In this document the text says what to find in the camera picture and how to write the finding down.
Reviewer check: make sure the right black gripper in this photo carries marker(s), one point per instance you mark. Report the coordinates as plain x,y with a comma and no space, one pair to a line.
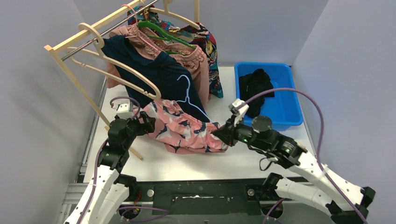
227,132

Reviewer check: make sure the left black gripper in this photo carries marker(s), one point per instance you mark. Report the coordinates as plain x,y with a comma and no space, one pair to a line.
144,122

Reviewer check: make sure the pink shark print shorts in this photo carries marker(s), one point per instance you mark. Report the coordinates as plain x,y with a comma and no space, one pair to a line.
180,132

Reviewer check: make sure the black mesh shorts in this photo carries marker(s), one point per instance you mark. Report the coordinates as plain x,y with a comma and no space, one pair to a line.
252,84

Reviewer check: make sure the light blue wire hanger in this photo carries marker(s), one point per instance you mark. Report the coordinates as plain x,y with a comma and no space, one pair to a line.
187,97

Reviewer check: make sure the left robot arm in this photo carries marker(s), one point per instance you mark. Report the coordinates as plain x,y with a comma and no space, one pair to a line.
108,188

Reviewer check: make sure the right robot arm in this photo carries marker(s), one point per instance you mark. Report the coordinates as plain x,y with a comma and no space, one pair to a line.
342,201

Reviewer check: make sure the navy blue shorts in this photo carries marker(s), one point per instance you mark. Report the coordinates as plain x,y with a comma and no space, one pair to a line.
162,71

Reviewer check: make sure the dusty pink shorts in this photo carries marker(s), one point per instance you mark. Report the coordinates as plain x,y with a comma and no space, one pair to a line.
194,60

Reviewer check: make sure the green plastic hanger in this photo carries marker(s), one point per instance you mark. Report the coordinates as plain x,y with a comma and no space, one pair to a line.
163,34

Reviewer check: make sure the colourful comic print shorts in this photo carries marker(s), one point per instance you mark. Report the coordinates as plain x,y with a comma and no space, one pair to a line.
201,37

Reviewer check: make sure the beige hanger at back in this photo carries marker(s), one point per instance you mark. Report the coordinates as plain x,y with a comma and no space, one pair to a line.
166,11

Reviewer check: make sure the blue plastic bin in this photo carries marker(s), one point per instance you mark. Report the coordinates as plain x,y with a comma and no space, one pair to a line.
284,108

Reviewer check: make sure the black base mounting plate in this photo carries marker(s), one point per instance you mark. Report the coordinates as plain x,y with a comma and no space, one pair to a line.
204,197

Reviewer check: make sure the metal hanging rod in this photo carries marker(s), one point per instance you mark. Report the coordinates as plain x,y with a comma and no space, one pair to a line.
121,11

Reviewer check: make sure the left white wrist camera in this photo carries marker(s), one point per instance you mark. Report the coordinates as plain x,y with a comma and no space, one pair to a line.
124,110

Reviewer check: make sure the aluminium table frame rail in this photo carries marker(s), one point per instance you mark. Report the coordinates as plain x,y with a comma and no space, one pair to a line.
68,203

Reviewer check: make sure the pink wire hanger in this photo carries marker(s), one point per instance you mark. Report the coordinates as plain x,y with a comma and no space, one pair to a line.
136,22

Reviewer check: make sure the wooden clothes rack frame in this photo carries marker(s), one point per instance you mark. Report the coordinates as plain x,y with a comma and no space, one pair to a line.
85,32

